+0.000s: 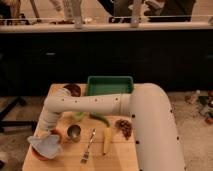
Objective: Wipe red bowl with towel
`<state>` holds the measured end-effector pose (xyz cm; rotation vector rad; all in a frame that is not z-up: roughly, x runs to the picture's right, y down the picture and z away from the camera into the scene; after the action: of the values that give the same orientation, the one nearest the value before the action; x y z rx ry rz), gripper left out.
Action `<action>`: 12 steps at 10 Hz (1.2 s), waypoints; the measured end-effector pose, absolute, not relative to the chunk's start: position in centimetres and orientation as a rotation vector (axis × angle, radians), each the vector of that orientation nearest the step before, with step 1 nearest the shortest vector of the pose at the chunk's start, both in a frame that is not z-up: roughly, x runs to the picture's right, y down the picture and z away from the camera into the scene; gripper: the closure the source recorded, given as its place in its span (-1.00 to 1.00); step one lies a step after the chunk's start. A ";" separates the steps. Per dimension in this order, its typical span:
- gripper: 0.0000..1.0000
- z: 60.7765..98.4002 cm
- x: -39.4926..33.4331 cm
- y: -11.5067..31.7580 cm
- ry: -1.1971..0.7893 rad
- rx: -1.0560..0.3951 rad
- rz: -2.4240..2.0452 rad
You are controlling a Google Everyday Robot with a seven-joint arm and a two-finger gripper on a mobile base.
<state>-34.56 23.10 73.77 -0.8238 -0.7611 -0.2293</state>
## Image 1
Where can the grey-blue towel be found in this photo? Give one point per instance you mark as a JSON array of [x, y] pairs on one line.
[[48, 147]]

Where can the red bowl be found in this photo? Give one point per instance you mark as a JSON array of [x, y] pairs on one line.
[[40, 157]]

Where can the green chili pepper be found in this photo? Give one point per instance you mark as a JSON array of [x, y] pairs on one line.
[[100, 118]]

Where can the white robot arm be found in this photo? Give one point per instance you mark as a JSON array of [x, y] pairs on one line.
[[154, 128]]

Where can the light green vegetable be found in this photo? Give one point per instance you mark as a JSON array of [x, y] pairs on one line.
[[78, 116]]

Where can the silver metal cup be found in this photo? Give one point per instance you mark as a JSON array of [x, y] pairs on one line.
[[74, 133]]

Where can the green plastic tray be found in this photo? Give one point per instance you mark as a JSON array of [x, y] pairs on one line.
[[102, 85]]

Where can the brown grape bunch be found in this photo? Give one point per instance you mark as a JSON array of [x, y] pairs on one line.
[[125, 127]]

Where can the black cabinet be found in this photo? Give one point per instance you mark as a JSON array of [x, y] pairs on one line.
[[176, 60]]

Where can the silver fork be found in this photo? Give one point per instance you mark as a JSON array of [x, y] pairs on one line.
[[85, 156]]

